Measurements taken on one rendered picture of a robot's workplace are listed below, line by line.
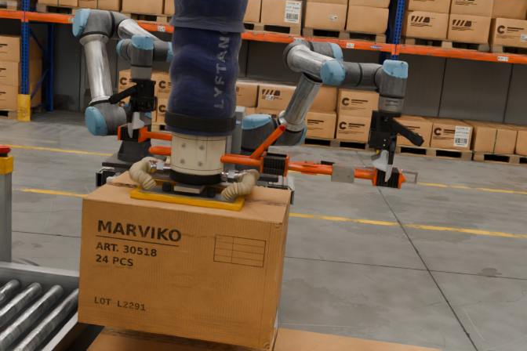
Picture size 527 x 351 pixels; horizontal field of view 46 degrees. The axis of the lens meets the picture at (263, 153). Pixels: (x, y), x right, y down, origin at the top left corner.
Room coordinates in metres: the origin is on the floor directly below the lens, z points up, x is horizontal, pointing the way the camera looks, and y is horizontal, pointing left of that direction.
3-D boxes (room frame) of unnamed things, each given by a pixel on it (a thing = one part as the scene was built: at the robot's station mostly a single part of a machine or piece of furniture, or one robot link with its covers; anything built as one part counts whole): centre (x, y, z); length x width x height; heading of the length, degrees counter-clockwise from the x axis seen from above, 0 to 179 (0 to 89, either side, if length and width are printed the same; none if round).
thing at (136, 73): (2.21, 0.46, 1.42); 0.08 x 0.08 x 0.05
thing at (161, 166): (1.92, 0.21, 1.14); 0.34 x 0.25 x 0.06; 85
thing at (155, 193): (1.83, 0.22, 1.10); 0.34 x 0.10 x 0.05; 85
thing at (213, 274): (1.92, 0.21, 0.88); 0.60 x 0.40 x 0.40; 85
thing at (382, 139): (1.87, -0.36, 1.34); 0.09 x 0.08 x 0.12; 85
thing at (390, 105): (1.87, -0.37, 1.42); 0.08 x 0.08 x 0.05
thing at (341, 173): (1.88, -0.25, 1.19); 0.07 x 0.07 x 0.04; 85
